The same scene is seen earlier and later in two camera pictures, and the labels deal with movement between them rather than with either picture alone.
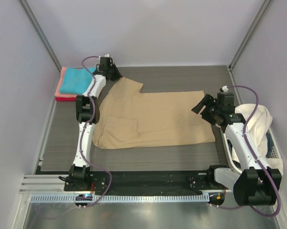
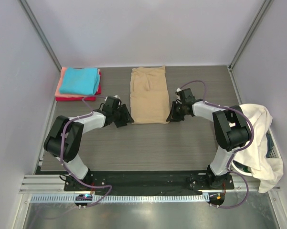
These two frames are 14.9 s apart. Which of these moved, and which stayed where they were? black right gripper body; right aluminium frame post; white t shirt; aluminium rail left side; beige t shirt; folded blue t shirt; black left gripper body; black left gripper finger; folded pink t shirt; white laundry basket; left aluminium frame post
Moved: black left gripper body; beige t shirt; black right gripper body; black left gripper finger
Stayed: left aluminium frame post; aluminium rail left side; folded pink t shirt; folded blue t shirt; right aluminium frame post; white t shirt; white laundry basket
